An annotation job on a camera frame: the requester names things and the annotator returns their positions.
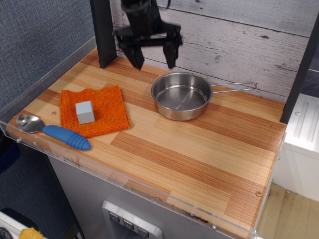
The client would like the dark vertical post right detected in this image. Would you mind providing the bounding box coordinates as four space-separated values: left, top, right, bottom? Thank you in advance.
280 15 319 124

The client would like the clear acrylic front guard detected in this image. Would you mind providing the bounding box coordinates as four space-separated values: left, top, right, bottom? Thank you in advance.
1 116 286 239

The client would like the white cabinet at right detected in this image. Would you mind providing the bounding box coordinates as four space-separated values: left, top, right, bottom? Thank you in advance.
273 94 319 201

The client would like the dark vertical post left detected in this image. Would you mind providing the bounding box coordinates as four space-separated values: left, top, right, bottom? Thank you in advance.
90 0 117 68

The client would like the silver dispenser button panel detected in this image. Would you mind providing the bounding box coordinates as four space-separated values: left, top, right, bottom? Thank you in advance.
102 200 163 239

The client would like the yellow object at corner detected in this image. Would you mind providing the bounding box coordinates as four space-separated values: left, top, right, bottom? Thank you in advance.
18 228 45 239

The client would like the orange microfiber cloth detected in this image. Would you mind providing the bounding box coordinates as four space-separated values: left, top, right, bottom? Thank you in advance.
60 86 131 138

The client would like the grey wooden block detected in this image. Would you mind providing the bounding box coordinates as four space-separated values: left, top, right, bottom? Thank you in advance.
75 101 95 124

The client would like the metal spoon with blue handle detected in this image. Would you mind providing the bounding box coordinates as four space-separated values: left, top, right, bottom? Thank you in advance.
16 115 91 150

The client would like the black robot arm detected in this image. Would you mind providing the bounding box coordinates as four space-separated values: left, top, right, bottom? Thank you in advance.
113 0 182 69

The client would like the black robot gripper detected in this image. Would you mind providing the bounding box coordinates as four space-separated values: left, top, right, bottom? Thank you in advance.
113 4 182 70

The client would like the stainless steel pot with handle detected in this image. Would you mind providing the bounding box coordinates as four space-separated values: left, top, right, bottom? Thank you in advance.
151 72 257 121

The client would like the dark vertical post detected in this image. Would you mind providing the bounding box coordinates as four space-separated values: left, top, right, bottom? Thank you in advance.
90 0 117 68
280 15 319 124

